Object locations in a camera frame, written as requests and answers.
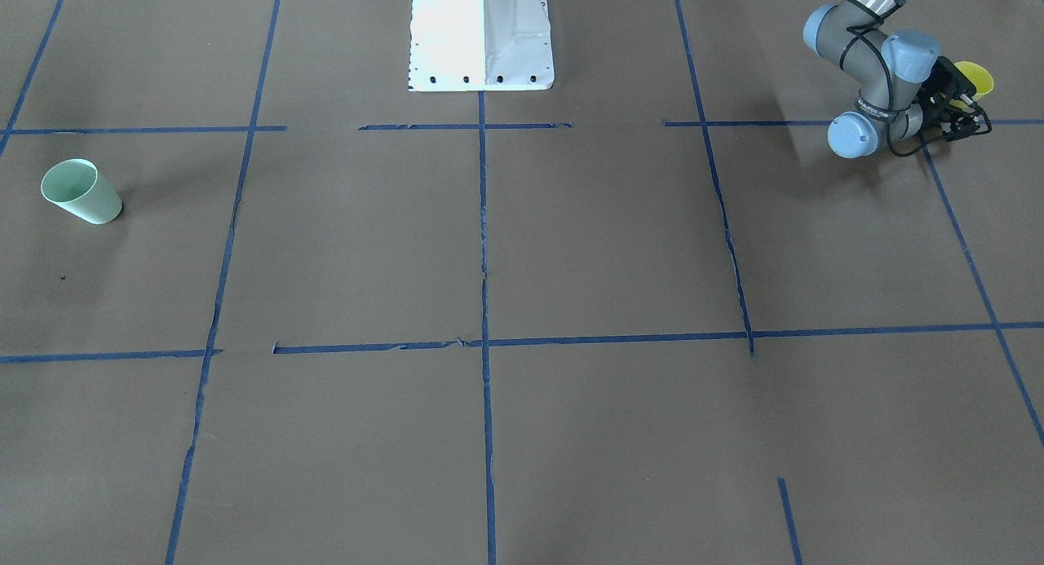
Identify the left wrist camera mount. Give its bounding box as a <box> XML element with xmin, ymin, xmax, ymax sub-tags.
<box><xmin>924</xmin><ymin>56</ymin><xmax>963</xmax><ymax>97</ymax></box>

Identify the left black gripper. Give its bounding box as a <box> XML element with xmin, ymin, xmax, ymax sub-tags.
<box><xmin>918</xmin><ymin>68</ymin><xmax>993</xmax><ymax>140</ymax></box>

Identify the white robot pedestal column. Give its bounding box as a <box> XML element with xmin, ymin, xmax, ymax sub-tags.
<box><xmin>407</xmin><ymin>0</ymin><xmax>555</xmax><ymax>93</ymax></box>

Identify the yellow plastic cup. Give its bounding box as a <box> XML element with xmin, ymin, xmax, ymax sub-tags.
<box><xmin>954</xmin><ymin>60</ymin><xmax>995</xmax><ymax>101</ymax></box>

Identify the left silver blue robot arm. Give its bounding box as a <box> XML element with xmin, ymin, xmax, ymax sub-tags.
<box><xmin>803</xmin><ymin>0</ymin><xmax>993</xmax><ymax>159</ymax></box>

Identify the green plastic cup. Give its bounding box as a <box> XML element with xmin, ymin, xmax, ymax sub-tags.
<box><xmin>40</xmin><ymin>159</ymin><xmax>123</xmax><ymax>226</ymax></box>

